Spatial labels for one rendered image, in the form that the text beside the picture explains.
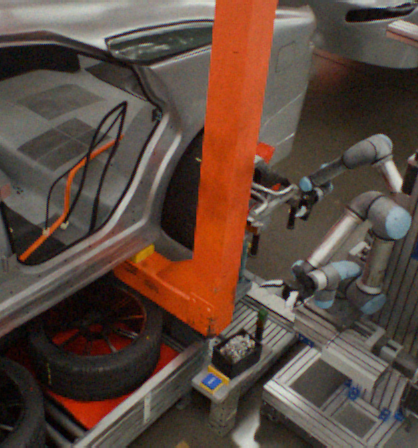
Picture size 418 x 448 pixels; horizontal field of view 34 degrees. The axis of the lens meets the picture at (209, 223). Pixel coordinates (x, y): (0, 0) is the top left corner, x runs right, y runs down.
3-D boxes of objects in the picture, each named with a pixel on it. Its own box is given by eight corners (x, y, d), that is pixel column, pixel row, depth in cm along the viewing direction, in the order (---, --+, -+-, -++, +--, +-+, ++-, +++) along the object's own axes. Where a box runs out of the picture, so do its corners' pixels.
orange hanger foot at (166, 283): (134, 260, 367) (135, 209, 346) (208, 307, 342) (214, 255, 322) (111, 275, 356) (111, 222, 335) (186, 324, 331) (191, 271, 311)
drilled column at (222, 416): (219, 414, 353) (227, 360, 328) (234, 425, 349) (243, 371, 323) (207, 426, 347) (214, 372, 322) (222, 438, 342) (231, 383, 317)
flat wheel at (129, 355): (74, 291, 379) (72, 259, 365) (181, 330, 362) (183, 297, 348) (2, 374, 329) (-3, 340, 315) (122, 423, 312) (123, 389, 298)
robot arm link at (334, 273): (345, 284, 266) (349, 268, 261) (324, 293, 260) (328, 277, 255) (331, 272, 271) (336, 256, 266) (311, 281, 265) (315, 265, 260)
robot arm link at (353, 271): (342, 276, 309) (348, 253, 301) (362, 294, 300) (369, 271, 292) (322, 285, 303) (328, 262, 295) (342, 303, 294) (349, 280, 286)
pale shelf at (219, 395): (245, 335, 342) (246, 331, 341) (272, 353, 334) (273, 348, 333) (190, 384, 314) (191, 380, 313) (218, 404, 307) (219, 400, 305)
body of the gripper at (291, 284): (293, 309, 252) (317, 298, 258) (294, 290, 248) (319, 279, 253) (280, 298, 257) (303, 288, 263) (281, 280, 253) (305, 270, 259)
